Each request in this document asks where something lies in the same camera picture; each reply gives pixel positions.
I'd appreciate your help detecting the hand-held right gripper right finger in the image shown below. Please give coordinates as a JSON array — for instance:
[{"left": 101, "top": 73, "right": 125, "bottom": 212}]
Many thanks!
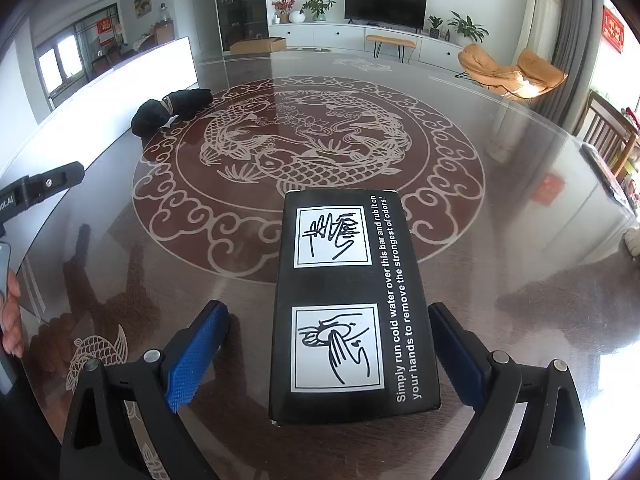
[{"left": 427, "top": 302, "right": 591, "bottom": 480}]

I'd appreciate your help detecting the wooden bench with metal legs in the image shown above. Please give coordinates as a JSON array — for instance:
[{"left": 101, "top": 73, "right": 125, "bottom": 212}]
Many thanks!
[{"left": 366, "top": 34, "right": 417, "bottom": 63}]

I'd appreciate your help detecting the vase with red flowers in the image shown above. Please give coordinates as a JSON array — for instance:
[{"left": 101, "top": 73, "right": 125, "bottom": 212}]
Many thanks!
[{"left": 271, "top": 0, "right": 299, "bottom": 24}]

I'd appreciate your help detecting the dark glass display cabinet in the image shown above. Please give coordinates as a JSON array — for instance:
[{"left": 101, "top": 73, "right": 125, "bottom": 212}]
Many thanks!
[{"left": 212, "top": 0, "right": 267, "bottom": 53}]

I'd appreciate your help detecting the large broad-leaf potted plant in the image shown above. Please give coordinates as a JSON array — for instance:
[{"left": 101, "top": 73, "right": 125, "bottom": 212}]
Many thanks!
[{"left": 446, "top": 10, "right": 490, "bottom": 45}]

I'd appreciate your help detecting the person's left hand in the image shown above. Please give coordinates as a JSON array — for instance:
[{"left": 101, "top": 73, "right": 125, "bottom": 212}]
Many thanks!
[{"left": 0, "top": 270, "right": 24, "bottom": 359}]

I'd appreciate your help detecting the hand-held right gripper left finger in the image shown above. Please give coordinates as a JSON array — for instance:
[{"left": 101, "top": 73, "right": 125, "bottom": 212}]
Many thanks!
[{"left": 60, "top": 300, "right": 231, "bottom": 480}]

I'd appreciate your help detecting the white television cabinet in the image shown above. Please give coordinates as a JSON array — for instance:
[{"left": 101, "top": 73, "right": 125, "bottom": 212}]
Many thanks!
[{"left": 267, "top": 21, "right": 466, "bottom": 68}]

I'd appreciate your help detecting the red wall decoration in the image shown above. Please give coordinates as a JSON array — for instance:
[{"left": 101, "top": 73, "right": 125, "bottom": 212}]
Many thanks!
[{"left": 602, "top": 5, "right": 626, "bottom": 55}]

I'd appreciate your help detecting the black textured pad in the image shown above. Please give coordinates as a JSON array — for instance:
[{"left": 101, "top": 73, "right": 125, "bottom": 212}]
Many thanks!
[{"left": 580, "top": 142, "right": 632, "bottom": 207}]

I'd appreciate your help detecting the black flat television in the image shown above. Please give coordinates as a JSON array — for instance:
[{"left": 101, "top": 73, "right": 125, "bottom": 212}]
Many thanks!
[{"left": 344, "top": 0, "right": 429, "bottom": 27}]

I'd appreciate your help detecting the orange lounge chair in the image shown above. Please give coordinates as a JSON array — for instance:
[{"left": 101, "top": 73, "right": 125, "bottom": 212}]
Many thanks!
[{"left": 457, "top": 43, "right": 569, "bottom": 100}]

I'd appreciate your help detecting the brown wooden chair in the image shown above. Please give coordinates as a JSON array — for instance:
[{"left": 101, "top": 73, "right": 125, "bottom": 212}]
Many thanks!
[{"left": 575, "top": 89, "right": 640, "bottom": 181}]

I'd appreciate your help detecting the white storage box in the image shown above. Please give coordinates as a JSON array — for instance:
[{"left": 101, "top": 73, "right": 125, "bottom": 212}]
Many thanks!
[{"left": 0, "top": 35, "right": 197, "bottom": 181}]

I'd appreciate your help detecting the black velvet cloth bundle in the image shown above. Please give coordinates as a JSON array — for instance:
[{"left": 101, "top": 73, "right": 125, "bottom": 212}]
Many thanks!
[{"left": 131, "top": 88, "right": 212, "bottom": 137}]

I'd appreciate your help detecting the brown fish-patterned glass desktop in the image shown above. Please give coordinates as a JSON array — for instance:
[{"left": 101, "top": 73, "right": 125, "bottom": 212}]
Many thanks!
[{"left": 0, "top": 47, "right": 640, "bottom": 480}]

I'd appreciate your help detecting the cream curtain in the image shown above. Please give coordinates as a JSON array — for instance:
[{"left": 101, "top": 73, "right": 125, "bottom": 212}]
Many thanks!
[{"left": 515, "top": 0, "right": 566, "bottom": 66}]

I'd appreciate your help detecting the grey curtain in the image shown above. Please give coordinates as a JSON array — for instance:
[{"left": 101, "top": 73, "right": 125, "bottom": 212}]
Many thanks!
[{"left": 540, "top": 0, "right": 606, "bottom": 131}]

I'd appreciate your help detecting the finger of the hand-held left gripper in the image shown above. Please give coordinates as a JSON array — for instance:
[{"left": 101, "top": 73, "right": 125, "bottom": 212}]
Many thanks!
[{"left": 16, "top": 161, "right": 85, "bottom": 209}]

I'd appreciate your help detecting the leafy green potted plant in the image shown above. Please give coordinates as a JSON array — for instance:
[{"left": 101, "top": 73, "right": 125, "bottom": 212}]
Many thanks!
[{"left": 301, "top": 0, "right": 337, "bottom": 23}]

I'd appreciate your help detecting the black rectangular box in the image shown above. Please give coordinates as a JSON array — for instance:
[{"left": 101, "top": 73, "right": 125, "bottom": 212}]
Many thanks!
[{"left": 268, "top": 190, "right": 442, "bottom": 427}]

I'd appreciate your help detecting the open cardboard box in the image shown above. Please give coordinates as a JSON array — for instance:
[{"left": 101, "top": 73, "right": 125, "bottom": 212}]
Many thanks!
[{"left": 229, "top": 36, "right": 287, "bottom": 55}]

